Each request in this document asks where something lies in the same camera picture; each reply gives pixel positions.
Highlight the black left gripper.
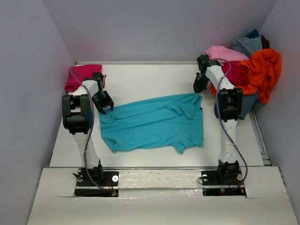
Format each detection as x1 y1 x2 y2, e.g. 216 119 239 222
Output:
91 90 114 114

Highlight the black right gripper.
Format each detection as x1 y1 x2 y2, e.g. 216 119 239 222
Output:
194 72 210 93

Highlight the turquoise t-shirt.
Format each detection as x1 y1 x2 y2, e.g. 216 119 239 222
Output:
99 93 203 154

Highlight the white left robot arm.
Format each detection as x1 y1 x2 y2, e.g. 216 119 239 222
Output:
62 69 114 189

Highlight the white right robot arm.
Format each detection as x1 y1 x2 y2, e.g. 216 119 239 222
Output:
193 54 243 186

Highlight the pink t-shirt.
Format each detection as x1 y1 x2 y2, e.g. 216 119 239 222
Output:
204 45 249 61

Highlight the magenta t-shirt in pile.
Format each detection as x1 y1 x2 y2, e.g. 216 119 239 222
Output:
221 61 242 85

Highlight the folded magenta t-shirt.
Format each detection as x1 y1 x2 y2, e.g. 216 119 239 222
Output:
65 64 102 92

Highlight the slate blue t-shirt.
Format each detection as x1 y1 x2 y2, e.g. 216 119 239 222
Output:
214 91 259 120

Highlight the orange t-shirt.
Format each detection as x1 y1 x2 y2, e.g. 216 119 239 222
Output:
219 49 282 104

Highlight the grey-blue t-shirt at back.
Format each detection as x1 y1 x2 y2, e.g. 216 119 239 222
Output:
231 37 263 58

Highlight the dark blue t-shirt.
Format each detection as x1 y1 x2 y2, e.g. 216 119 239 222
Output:
247 29 260 39

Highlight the maroon t-shirt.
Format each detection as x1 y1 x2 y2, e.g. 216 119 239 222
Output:
261 36 270 49

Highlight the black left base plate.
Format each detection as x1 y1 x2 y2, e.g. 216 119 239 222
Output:
73 169 119 197

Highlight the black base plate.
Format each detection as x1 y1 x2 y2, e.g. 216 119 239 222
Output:
73 169 119 197
197 170 247 196

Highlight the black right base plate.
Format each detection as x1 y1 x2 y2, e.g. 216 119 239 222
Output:
197 170 247 196

